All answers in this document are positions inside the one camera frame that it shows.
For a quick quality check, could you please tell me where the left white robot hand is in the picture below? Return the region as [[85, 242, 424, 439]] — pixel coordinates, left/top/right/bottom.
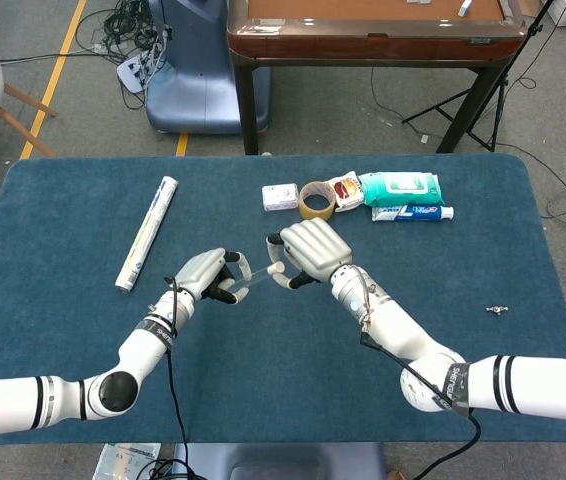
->
[[172, 247, 253, 306]]

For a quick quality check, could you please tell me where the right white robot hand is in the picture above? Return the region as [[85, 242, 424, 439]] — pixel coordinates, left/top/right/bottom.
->
[[265, 218, 354, 291]]

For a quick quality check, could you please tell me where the clear glass test tube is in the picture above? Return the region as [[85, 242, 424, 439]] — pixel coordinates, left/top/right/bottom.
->
[[227, 267, 274, 294]]

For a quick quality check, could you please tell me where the rolled white paper tube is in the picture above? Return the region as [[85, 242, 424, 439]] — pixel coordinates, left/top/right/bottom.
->
[[114, 175, 180, 294]]

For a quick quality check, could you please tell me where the blue white toothpaste tube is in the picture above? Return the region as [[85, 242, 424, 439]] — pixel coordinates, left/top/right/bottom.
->
[[371, 203, 455, 223]]

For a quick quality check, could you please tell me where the yellow packing tape roll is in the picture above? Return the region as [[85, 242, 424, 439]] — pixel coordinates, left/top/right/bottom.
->
[[298, 180, 338, 222]]

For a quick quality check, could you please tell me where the white pink plastic box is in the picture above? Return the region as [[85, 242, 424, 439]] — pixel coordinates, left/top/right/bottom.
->
[[261, 183, 300, 213]]

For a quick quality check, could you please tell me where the red yellow snack packet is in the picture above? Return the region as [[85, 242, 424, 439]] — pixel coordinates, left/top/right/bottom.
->
[[326, 170, 366, 213]]

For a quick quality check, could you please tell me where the green wet wipes pack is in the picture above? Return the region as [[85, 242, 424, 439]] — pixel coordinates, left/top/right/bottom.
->
[[357, 171, 444, 209]]

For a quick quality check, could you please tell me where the blue felt table mat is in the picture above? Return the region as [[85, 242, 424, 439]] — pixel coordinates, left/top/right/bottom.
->
[[0, 152, 566, 446]]

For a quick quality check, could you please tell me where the clear plastic bag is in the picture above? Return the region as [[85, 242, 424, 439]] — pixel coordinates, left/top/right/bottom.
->
[[93, 442, 163, 480]]

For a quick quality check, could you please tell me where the blue robot body base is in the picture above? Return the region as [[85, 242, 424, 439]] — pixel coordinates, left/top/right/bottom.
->
[[170, 442, 389, 480]]

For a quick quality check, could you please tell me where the white power strip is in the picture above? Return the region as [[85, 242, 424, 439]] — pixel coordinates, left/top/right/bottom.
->
[[115, 53, 152, 94]]

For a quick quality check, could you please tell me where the brown mahjong table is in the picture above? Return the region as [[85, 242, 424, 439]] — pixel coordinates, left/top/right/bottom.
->
[[226, 0, 531, 156]]

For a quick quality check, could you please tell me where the black tripod stand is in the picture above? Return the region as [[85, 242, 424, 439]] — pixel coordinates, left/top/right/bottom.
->
[[401, 0, 566, 154]]

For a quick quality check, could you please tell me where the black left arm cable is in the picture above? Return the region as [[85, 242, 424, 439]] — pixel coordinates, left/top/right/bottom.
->
[[135, 276, 195, 480]]

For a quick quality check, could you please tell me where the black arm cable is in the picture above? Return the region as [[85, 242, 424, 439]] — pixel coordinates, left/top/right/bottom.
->
[[135, 276, 195, 480], [360, 332, 483, 480]]

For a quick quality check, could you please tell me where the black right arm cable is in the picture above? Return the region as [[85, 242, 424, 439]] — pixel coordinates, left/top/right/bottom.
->
[[360, 332, 483, 480]]

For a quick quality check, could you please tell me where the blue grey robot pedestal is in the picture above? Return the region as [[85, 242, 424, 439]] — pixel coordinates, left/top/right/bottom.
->
[[145, 0, 272, 135]]

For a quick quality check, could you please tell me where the black floor cable bundle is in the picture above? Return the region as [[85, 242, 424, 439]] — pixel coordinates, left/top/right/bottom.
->
[[75, 0, 172, 109]]

